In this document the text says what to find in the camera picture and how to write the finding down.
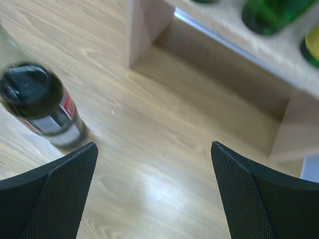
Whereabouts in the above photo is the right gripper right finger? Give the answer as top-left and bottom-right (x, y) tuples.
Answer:
(211, 141), (319, 239)

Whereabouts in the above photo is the cola bottle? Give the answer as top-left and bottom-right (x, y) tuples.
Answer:
(0, 27), (87, 148)

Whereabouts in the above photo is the wooden two-tier shelf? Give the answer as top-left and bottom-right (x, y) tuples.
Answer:
(124, 0), (319, 161)

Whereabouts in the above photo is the green bottle yellow label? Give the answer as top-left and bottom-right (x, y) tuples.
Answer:
(300, 23), (319, 68)

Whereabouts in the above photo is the green bottle red-white label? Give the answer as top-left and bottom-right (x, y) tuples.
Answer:
(241, 0), (316, 36)

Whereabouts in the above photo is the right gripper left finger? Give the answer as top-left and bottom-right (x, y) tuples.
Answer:
(0, 142), (98, 239)

